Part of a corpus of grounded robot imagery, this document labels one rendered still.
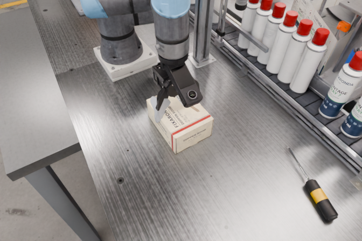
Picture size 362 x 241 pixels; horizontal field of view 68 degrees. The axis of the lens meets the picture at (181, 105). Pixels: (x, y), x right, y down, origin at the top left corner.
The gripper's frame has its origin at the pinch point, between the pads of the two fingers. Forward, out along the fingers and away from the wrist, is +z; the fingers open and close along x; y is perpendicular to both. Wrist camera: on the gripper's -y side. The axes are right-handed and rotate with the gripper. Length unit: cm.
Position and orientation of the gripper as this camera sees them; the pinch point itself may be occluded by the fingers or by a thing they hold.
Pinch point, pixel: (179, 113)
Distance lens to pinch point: 76.0
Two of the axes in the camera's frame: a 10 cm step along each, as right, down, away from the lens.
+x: -8.5, 3.9, -3.6
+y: -5.3, -6.1, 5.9
